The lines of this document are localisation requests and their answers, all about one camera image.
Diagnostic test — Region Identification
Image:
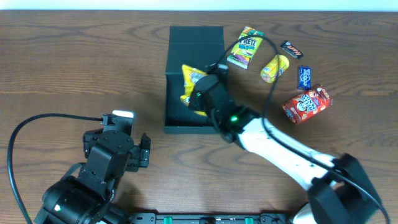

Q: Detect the yellow Hacks candy bag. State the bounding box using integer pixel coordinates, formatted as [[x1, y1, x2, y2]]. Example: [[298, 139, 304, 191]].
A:
[[180, 64, 208, 106]]

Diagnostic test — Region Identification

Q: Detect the black box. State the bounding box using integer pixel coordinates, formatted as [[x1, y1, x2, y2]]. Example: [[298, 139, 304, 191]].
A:
[[164, 26, 224, 134]]

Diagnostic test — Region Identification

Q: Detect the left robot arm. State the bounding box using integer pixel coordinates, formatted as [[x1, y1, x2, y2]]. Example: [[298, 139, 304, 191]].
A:
[[34, 124, 151, 224]]

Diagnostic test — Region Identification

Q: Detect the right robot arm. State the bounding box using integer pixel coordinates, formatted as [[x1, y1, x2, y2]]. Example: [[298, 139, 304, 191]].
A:
[[185, 72, 390, 223]]

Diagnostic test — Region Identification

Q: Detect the blue Eclipse mint pack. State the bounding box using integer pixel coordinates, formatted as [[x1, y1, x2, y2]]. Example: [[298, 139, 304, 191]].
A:
[[297, 66, 312, 90]]

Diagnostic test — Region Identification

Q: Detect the green Pretz snack box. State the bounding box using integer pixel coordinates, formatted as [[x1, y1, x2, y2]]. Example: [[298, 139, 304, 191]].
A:
[[227, 26, 264, 69]]

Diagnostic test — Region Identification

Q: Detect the yellow candy tube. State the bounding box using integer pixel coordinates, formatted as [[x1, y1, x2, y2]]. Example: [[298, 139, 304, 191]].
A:
[[260, 54, 290, 83]]

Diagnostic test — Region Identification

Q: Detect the black Mars chocolate bar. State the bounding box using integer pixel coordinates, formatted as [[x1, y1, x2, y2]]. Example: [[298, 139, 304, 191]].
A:
[[280, 40, 304, 59]]

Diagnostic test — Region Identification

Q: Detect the red Hello Panda box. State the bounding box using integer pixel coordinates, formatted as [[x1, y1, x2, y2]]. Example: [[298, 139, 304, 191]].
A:
[[282, 84, 333, 124]]

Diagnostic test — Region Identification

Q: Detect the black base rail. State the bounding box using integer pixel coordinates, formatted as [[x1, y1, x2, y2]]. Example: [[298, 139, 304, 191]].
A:
[[127, 212, 289, 224]]

